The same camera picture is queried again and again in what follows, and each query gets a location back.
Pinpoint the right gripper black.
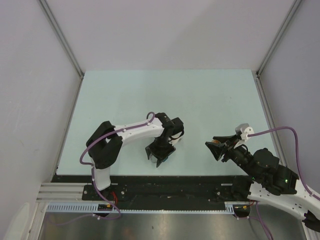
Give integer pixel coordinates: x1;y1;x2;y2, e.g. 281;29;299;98
205;133;259;180

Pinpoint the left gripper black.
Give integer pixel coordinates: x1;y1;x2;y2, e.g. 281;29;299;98
145;136;176;167

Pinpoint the gold bottle lid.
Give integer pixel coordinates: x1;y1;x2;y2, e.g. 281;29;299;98
211;139;220;144

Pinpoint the teal weekly pill organizer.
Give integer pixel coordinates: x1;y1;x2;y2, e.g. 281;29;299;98
162;150;175;163

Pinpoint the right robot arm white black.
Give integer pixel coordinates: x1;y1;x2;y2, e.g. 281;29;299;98
205;135;320;232

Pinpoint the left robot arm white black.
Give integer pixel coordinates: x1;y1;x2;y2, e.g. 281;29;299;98
79;112;185;200

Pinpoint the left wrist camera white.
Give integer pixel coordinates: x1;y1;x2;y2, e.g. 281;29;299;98
169;132;183;146

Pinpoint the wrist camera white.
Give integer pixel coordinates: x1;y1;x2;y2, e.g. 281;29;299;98
169;132;183;146
234;123;255;149

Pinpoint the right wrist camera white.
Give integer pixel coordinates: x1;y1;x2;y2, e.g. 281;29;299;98
234;123;255;149

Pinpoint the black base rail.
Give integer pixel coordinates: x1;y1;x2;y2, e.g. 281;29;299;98
51;175;248;210

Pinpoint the white cable duct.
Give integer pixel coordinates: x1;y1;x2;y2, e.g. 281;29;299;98
46;202;249;214

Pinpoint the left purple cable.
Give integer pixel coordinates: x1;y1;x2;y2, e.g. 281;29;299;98
79;111;156;226

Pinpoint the right aluminium frame post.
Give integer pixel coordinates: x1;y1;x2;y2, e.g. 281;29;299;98
255;0;304;77

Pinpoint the aluminium frame post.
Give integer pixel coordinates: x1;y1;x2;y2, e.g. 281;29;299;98
37;0;84;79
255;0;304;77

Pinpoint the left aluminium frame post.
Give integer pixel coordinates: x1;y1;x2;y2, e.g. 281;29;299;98
37;0;84;79

